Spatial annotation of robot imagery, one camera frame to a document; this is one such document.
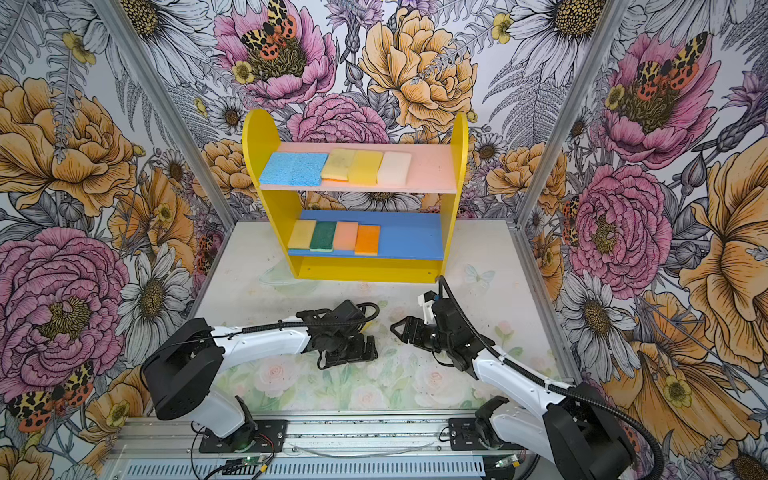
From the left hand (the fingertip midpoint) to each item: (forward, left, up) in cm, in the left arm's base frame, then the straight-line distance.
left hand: (359, 364), depth 84 cm
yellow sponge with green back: (+36, +19, +14) cm, 43 cm away
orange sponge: (+33, -2, +14) cm, 36 cm away
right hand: (+4, -11, +7) cm, 13 cm away
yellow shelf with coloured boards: (+33, -17, +13) cm, 39 cm away
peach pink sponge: (+35, +5, +15) cm, 38 cm away
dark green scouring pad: (+36, +12, +13) cm, 40 cm away
